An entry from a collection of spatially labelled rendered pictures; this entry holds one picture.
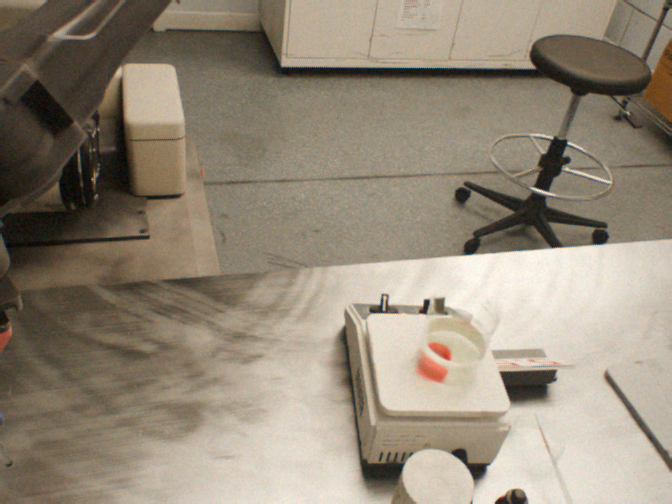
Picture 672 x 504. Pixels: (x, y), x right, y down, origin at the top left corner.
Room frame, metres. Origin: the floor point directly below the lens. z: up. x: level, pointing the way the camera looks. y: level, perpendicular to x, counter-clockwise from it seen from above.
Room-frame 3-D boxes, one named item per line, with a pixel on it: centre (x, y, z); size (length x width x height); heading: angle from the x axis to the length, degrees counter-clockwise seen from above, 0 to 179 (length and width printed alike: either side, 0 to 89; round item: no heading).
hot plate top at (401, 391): (0.43, -0.11, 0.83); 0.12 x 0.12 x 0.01; 10
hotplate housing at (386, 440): (0.46, -0.10, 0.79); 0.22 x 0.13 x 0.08; 10
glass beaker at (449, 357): (0.42, -0.12, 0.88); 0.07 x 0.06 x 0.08; 26
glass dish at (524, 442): (0.41, -0.23, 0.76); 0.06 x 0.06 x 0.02
